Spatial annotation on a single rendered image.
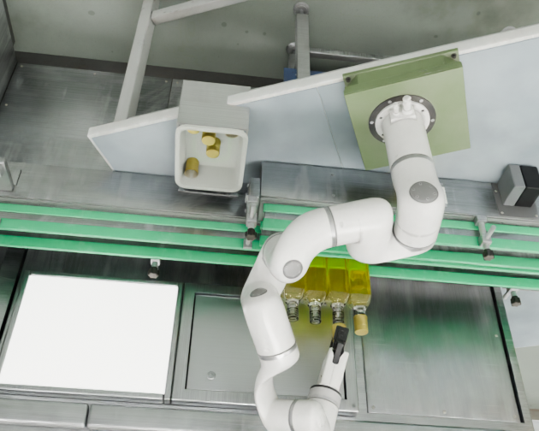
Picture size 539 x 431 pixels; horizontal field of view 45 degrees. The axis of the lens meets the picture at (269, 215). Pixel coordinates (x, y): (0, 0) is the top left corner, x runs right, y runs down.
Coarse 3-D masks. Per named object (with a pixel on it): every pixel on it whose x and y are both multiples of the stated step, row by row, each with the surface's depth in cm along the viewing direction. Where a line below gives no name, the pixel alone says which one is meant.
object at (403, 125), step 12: (408, 96) 142; (384, 108) 148; (396, 108) 144; (408, 108) 144; (420, 108) 147; (384, 120) 149; (396, 120) 145; (408, 120) 144; (420, 120) 146; (384, 132) 148; (396, 132) 143; (408, 132) 142; (420, 132) 143; (396, 144) 141; (408, 144) 140; (420, 144) 140; (396, 156) 140
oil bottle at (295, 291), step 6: (294, 282) 165; (300, 282) 165; (288, 288) 163; (294, 288) 164; (300, 288) 164; (282, 294) 164; (288, 294) 163; (294, 294) 163; (300, 294) 163; (282, 300) 165; (300, 300) 164
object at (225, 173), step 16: (192, 128) 152; (208, 128) 152; (224, 128) 153; (176, 144) 156; (192, 144) 166; (224, 144) 166; (240, 144) 161; (176, 160) 160; (208, 160) 171; (224, 160) 170; (240, 160) 160; (176, 176) 165; (192, 176) 170; (208, 176) 170; (224, 176) 171; (240, 176) 165
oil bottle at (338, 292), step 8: (328, 264) 170; (336, 264) 170; (344, 264) 170; (328, 272) 168; (336, 272) 168; (344, 272) 169; (328, 280) 167; (336, 280) 167; (344, 280) 167; (328, 288) 166; (336, 288) 165; (344, 288) 165; (328, 296) 165; (336, 296) 164; (344, 296) 164; (328, 304) 166; (344, 304) 165
